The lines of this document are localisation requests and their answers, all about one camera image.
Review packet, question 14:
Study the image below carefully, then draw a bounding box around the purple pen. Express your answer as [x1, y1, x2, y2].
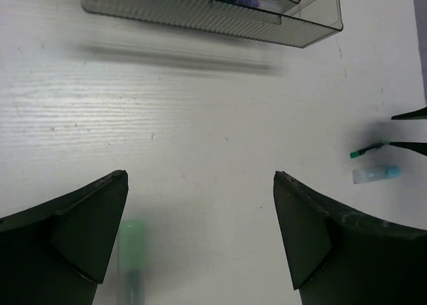
[230, 0, 284, 13]

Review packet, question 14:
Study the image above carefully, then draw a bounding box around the green pen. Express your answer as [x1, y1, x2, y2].
[350, 141, 390, 159]

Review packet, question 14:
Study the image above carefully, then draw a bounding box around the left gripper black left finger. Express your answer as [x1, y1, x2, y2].
[1, 170, 129, 304]

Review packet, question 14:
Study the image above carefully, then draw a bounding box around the green capped tube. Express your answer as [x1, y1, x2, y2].
[118, 219, 145, 304]

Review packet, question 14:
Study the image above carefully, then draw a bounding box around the blue capped tube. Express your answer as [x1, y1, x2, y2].
[352, 165, 402, 184]

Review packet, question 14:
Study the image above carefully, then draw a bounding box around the clear drawer organizer box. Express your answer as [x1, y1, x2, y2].
[81, 0, 344, 48]

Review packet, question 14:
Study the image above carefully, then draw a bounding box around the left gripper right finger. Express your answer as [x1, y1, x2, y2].
[273, 172, 426, 304]

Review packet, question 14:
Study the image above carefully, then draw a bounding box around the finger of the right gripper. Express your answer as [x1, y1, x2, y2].
[389, 141, 427, 157]
[391, 107, 427, 120]

